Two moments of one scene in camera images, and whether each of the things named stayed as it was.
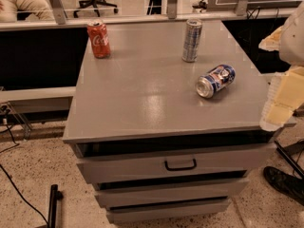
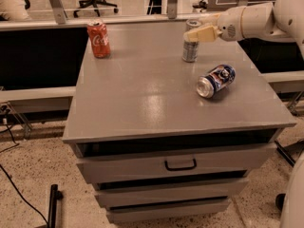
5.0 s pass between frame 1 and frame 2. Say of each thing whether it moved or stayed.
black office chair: stayed
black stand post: stayed
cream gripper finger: moved
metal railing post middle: stayed
